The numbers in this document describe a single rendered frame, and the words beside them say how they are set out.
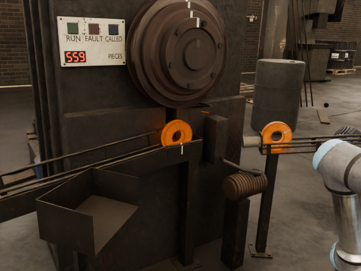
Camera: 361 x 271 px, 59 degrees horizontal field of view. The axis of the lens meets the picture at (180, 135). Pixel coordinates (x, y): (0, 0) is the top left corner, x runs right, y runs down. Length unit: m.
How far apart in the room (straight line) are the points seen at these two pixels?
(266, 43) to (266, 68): 1.79
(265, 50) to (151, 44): 4.63
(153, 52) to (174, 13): 0.17
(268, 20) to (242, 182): 4.47
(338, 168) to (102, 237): 0.72
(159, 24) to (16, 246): 1.49
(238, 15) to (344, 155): 1.02
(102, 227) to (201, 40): 0.80
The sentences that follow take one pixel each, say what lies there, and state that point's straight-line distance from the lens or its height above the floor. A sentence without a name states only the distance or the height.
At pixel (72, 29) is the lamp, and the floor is 1.20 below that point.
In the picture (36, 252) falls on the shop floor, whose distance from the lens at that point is 2.06.
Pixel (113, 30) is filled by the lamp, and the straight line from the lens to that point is 1.37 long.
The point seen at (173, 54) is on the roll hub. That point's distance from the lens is 1.25.
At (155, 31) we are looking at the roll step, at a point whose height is 1.20.
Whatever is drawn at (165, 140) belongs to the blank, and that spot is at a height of 0.73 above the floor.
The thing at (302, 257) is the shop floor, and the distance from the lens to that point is 2.06.
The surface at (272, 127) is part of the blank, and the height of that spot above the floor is 0.75.
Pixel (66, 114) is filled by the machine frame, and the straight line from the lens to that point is 1.35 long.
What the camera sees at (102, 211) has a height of 0.60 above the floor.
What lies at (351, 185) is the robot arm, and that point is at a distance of 0.95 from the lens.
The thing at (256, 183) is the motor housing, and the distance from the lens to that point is 1.64.
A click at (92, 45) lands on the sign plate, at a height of 1.14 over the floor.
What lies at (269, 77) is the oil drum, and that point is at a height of 0.70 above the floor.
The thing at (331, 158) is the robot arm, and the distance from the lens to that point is 0.99.
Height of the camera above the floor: 1.21
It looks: 18 degrees down
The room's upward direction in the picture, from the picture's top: 2 degrees clockwise
